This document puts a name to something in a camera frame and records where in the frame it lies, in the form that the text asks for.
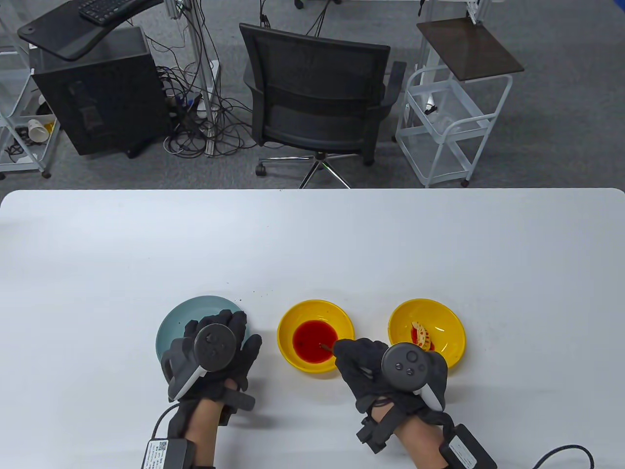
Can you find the person's left hand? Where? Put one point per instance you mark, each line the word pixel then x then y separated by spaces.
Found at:
pixel 244 361

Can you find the person's right hand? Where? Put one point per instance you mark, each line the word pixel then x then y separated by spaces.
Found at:
pixel 356 361

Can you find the red soy sauce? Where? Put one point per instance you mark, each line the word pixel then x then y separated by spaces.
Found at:
pixel 310 342

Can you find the pale dumpling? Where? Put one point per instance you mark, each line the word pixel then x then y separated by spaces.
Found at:
pixel 422 337

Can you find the person's right forearm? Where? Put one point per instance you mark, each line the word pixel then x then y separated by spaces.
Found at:
pixel 425 444

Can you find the person's left forearm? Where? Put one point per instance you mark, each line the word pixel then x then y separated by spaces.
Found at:
pixel 202 430

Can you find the yellow soy sauce bowl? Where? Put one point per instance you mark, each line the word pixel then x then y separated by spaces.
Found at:
pixel 312 310

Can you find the yellow dumpling bowl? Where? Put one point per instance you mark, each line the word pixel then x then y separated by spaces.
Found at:
pixel 439 312

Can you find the dark grey hand controller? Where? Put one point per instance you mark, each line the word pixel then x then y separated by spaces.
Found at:
pixel 405 366
pixel 215 349

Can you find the teal ceramic plate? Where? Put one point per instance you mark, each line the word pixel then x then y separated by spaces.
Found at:
pixel 195 310

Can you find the white power strip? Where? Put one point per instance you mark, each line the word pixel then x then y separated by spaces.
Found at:
pixel 214 78

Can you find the black mesh office chair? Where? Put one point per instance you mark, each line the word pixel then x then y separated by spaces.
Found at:
pixel 312 73

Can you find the black computer tower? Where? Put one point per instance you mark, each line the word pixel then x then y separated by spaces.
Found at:
pixel 97 107

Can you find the white rolling shelf cart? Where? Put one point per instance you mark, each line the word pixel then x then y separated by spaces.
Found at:
pixel 22 168

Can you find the white paper cup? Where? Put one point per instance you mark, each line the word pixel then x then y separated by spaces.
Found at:
pixel 36 131

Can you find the aluminium stand leg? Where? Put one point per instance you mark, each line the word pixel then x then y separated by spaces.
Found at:
pixel 195 44

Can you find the brown top side table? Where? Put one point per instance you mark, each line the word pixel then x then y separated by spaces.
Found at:
pixel 468 49

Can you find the black curved desk board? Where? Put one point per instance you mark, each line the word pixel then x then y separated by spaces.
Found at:
pixel 58 34

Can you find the black keyboard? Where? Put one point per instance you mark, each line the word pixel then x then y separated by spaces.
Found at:
pixel 102 10

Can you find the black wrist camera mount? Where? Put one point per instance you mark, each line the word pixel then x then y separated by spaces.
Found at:
pixel 378 432
pixel 239 400

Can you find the white metal frame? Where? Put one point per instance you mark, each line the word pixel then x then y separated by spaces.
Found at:
pixel 476 10

